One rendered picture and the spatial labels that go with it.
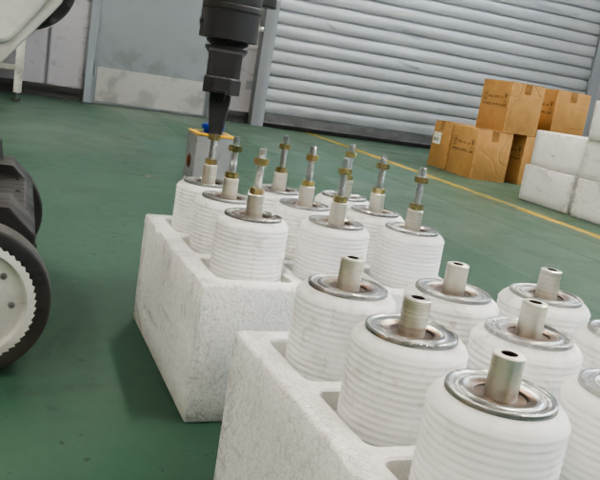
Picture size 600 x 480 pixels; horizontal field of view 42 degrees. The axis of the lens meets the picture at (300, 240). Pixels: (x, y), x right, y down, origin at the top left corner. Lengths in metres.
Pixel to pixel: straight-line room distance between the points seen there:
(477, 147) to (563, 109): 0.63
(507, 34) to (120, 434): 6.46
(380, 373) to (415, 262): 0.48
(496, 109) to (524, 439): 4.46
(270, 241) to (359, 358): 0.39
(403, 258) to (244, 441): 0.41
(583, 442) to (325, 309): 0.24
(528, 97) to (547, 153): 0.87
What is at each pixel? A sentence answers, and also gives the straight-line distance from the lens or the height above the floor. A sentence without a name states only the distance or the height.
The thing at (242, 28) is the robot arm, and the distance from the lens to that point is 1.18.
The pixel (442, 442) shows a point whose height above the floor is 0.22.
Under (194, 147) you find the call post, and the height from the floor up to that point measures 0.29.
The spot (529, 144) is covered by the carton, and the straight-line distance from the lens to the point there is 4.96.
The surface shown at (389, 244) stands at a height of 0.23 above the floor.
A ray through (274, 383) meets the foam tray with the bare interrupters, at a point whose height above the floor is 0.17.
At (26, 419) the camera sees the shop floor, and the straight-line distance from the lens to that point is 0.98.
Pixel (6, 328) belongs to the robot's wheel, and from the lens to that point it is 1.08.
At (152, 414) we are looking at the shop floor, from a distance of 1.01.
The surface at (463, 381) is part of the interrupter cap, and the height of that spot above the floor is 0.25.
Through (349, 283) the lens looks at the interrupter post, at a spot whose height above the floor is 0.26.
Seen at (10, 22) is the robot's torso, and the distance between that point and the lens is 1.19.
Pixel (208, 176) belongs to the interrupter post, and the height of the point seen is 0.26.
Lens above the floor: 0.44
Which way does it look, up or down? 12 degrees down
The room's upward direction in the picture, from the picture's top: 9 degrees clockwise
